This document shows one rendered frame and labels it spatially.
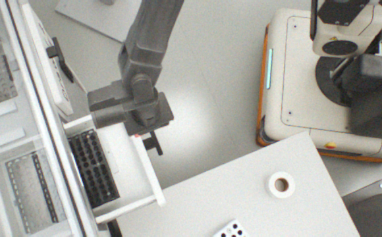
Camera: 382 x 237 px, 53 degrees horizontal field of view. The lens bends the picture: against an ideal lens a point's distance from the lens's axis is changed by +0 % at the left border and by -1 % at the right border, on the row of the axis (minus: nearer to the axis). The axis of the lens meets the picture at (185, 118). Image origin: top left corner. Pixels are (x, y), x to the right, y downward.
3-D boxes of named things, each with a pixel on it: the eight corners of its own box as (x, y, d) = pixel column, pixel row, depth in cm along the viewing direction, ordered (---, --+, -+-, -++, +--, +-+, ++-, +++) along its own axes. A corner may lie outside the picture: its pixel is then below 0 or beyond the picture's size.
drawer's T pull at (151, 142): (152, 126, 95) (151, 125, 94) (163, 155, 93) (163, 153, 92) (138, 131, 94) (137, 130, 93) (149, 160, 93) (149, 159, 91)
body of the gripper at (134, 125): (118, 110, 82) (113, 99, 75) (163, 93, 83) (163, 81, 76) (129, 138, 80) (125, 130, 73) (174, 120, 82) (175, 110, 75)
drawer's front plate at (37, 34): (41, 23, 110) (27, 2, 100) (74, 114, 104) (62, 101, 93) (35, 25, 110) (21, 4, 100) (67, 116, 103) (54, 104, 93)
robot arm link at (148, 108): (163, 105, 69) (154, 76, 70) (124, 115, 68) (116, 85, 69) (163, 116, 76) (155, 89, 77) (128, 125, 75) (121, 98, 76)
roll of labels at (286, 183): (272, 203, 104) (276, 203, 100) (260, 180, 106) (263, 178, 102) (295, 192, 105) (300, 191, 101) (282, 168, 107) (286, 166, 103)
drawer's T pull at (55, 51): (56, 37, 101) (55, 35, 99) (66, 62, 99) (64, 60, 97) (43, 42, 100) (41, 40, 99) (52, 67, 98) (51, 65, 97)
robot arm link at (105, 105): (150, 76, 63) (139, 47, 69) (80, 93, 61) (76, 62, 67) (161, 126, 72) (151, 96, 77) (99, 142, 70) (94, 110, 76)
